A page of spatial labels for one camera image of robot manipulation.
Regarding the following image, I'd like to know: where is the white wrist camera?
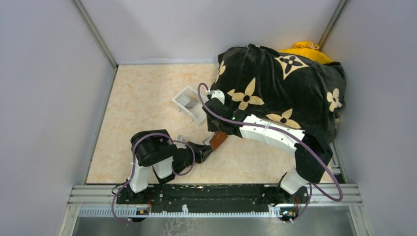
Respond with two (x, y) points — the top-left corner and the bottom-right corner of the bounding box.
(175, 135), (186, 149)
(210, 89), (225, 105)

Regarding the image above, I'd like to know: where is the white translucent plastic card box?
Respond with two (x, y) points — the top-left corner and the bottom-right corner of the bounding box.
(172, 86), (207, 124)

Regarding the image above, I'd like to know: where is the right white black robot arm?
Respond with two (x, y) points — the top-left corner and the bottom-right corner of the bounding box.
(203, 98), (333, 203)

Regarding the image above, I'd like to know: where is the brown leather card holder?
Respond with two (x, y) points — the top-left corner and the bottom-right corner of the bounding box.
(203, 131), (229, 151)

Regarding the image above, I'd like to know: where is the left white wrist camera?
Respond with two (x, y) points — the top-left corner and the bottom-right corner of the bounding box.
(175, 135), (186, 149)

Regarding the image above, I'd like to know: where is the yellow cloth bundle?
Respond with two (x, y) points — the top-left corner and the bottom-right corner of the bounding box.
(279, 41), (333, 64)

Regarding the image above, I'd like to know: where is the black floral plush blanket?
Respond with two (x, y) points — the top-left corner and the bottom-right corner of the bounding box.
(211, 44), (346, 142)

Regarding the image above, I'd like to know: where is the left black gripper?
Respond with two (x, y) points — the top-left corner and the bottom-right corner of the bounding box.
(174, 142), (213, 175)

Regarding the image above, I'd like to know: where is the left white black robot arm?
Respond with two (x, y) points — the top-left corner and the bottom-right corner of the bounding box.
(127, 129), (213, 204)

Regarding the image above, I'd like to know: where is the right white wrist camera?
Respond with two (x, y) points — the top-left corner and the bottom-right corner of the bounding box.
(210, 89), (225, 105)

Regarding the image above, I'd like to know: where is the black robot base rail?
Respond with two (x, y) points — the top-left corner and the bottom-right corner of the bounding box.
(116, 184), (309, 213)

